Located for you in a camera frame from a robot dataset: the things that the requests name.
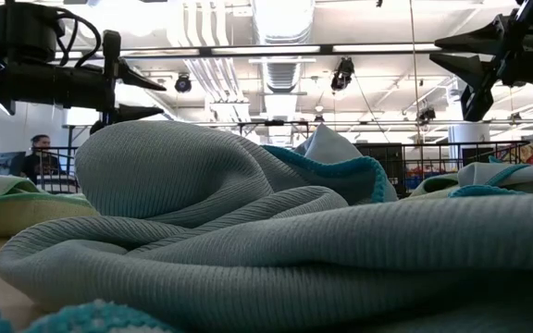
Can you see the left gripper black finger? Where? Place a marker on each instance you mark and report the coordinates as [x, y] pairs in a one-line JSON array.
[[134, 76], [132, 112]]

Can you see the black overhead frame bar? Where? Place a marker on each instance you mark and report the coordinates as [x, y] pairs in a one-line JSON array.
[[326, 47]]

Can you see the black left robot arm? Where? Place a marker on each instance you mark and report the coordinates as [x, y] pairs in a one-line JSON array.
[[26, 28]]

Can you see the computer monitor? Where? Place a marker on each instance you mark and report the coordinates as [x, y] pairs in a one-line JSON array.
[[5, 164]]

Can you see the silver ceiling air duct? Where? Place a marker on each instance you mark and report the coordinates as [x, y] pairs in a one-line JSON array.
[[282, 74]]

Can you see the white round column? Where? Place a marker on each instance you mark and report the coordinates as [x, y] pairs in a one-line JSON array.
[[470, 134]]

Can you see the black cabinet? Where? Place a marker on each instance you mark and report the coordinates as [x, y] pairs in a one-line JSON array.
[[382, 166]]

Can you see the person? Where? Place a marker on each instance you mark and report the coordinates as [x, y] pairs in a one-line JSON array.
[[40, 164]]

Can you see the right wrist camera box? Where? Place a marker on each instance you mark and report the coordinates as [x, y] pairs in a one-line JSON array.
[[475, 104]]

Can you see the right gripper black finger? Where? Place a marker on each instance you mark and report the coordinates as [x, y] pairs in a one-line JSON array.
[[477, 71], [484, 39]]

